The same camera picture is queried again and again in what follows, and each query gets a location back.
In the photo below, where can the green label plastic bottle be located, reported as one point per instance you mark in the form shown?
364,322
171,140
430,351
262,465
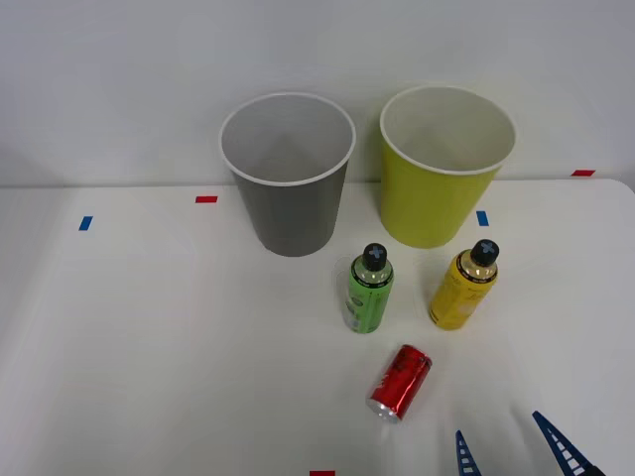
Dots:
367,302

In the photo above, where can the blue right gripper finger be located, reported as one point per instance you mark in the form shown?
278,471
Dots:
466,458
565,448

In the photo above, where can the grey plastic waste bin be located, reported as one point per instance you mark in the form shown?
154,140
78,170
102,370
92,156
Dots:
292,218

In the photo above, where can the yellow label plastic bottle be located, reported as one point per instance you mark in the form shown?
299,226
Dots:
459,297

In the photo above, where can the yellow-green plastic waste bin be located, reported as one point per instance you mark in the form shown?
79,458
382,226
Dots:
421,208

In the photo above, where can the red drink can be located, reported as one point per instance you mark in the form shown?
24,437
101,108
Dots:
401,381

